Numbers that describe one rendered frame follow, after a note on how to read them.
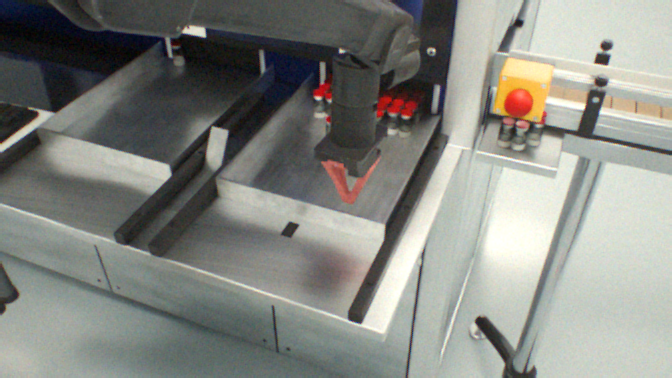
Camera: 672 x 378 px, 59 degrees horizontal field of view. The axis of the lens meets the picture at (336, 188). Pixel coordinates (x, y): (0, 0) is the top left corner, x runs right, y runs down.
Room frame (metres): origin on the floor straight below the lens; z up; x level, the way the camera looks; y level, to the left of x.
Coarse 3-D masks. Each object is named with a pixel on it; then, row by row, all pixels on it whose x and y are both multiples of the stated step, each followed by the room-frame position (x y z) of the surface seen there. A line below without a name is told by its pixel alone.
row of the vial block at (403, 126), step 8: (320, 96) 0.88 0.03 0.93; (328, 96) 0.88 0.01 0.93; (320, 104) 0.88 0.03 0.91; (328, 104) 0.88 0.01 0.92; (384, 104) 0.85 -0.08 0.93; (320, 112) 0.88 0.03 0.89; (328, 112) 0.87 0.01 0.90; (384, 112) 0.84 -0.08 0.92; (392, 112) 0.83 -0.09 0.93; (408, 112) 0.83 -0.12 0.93; (384, 120) 0.84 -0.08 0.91; (392, 120) 0.83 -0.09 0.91; (400, 120) 0.83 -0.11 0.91; (408, 120) 0.82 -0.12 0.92; (392, 128) 0.83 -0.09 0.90; (400, 128) 0.83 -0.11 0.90; (408, 128) 0.82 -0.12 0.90; (408, 136) 0.82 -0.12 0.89
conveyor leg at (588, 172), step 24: (576, 168) 0.87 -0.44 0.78; (600, 168) 0.85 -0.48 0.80; (576, 192) 0.85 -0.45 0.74; (576, 216) 0.85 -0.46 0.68; (552, 240) 0.87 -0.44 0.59; (576, 240) 0.85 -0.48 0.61; (552, 264) 0.85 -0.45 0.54; (552, 288) 0.85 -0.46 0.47; (528, 312) 0.87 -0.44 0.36; (528, 336) 0.85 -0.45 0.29; (528, 360) 0.85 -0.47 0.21
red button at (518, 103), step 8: (512, 96) 0.74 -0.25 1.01; (520, 96) 0.74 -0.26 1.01; (528, 96) 0.74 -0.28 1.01; (504, 104) 0.75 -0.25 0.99; (512, 104) 0.74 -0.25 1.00; (520, 104) 0.73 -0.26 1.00; (528, 104) 0.73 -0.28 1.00; (512, 112) 0.74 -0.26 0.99; (520, 112) 0.73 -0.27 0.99; (528, 112) 0.73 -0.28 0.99
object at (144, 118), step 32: (128, 64) 1.02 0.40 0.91; (160, 64) 1.08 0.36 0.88; (192, 64) 1.08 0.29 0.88; (96, 96) 0.93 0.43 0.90; (128, 96) 0.96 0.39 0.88; (160, 96) 0.96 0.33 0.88; (192, 96) 0.96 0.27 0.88; (224, 96) 0.96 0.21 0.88; (64, 128) 0.85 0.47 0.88; (96, 128) 0.85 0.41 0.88; (128, 128) 0.85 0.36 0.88; (160, 128) 0.85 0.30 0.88; (192, 128) 0.85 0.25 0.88; (96, 160) 0.76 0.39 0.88; (128, 160) 0.74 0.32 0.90; (160, 160) 0.72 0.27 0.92
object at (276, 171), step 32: (288, 128) 0.85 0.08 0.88; (320, 128) 0.85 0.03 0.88; (416, 128) 0.85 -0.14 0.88; (256, 160) 0.76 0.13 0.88; (288, 160) 0.76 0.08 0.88; (384, 160) 0.76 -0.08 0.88; (416, 160) 0.72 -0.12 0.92; (224, 192) 0.67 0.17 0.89; (256, 192) 0.65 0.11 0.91; (288, 192) 0.68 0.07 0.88; (320, 192) 0.68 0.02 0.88; (384, 192) 0.68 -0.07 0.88; (320, 224) 0.61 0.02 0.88; (352, 224) 0.59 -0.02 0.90; (384, 224) 0.58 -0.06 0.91
